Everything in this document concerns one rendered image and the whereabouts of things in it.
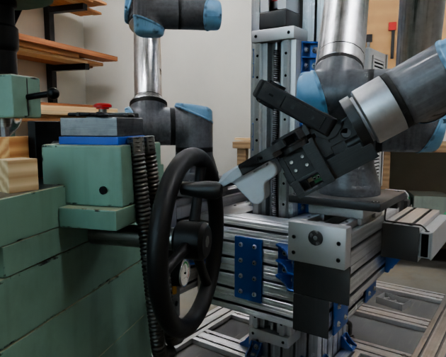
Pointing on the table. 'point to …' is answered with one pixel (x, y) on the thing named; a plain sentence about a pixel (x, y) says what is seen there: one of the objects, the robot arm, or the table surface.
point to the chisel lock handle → (44, 94)
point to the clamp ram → (44, 128)
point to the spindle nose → (1, 37)
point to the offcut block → (15, 174)
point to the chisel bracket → (10, 98)
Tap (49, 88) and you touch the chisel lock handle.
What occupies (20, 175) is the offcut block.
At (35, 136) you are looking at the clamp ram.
